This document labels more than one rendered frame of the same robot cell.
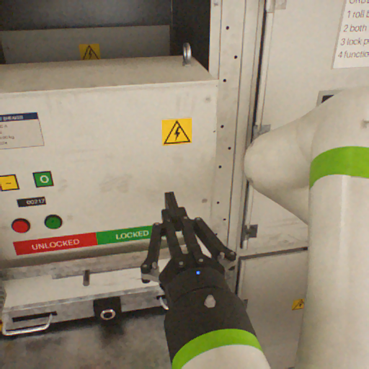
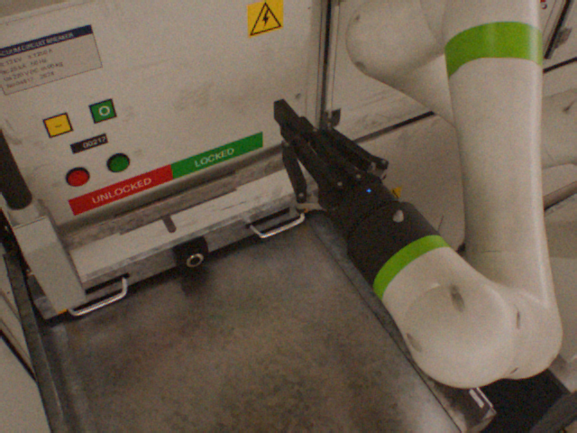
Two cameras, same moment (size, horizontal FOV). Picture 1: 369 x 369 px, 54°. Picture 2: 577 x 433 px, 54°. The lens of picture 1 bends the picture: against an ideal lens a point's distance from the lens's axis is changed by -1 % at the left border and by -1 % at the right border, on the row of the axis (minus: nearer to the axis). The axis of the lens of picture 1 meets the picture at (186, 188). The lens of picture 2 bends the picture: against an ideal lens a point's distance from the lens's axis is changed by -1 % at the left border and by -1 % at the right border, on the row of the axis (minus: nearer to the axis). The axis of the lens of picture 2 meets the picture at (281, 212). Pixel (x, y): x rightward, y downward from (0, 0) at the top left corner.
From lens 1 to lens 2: 27 cm
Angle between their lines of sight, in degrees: 21
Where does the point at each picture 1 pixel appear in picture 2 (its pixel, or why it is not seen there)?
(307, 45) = not seen: outside the picture
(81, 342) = (169, 300)
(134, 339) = (232, 280)
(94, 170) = (167, 86)
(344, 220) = (499, 107)
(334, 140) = (475, 16)
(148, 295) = (236, 225)
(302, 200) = (422, 79)
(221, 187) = not seen: hidden behind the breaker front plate
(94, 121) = (163, 23)
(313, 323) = (482, 215)
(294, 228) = (383, 105)
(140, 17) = not seen: outside the picture
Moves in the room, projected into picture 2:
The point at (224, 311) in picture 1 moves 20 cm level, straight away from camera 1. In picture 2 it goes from (414, 222) to (369, 100)
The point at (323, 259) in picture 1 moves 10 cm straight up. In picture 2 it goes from (483, 152) to (508, 79)
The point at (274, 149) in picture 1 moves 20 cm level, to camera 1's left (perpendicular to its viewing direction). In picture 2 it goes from (393, 24) to (251, 48)
